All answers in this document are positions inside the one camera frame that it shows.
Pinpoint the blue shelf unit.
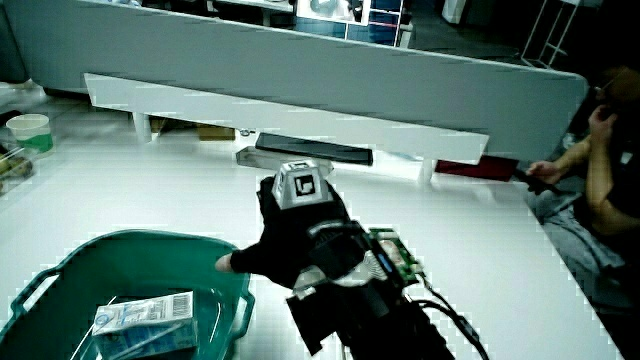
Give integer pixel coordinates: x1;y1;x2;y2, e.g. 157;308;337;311
293;0;407;49

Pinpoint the white green paper cup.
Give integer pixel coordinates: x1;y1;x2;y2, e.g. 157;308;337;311
5;113;55;156

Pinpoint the green plastic basin plate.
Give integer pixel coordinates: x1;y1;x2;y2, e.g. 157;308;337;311
0;228;256;360

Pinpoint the person's right forearm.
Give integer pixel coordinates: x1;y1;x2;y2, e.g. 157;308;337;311
285;227;491;360

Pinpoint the white partition board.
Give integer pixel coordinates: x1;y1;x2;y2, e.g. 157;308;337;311
2;0;589;164

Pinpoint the black flat bar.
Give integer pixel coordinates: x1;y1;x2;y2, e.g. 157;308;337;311
254;131;375;167

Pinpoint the white metal rack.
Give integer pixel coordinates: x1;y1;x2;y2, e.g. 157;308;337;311
519;0;584;70

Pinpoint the clear container with items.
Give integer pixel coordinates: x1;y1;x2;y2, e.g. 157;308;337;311
0;143;37;197

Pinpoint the red box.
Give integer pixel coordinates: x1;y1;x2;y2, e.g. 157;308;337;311
434;154;521;182

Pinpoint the person's right hand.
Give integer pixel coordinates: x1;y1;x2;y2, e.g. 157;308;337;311
214;158;370;290

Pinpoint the silver metal tray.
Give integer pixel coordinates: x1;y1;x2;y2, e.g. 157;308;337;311
235;145;335;177

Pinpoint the white desk shelf riser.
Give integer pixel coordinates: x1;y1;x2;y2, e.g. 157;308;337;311
83;72;490;184

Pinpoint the white blue milk carton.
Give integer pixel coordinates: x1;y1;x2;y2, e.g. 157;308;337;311
91;290;200;360

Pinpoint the brown cardboard box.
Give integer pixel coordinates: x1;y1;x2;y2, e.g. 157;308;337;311
149;117;236;142

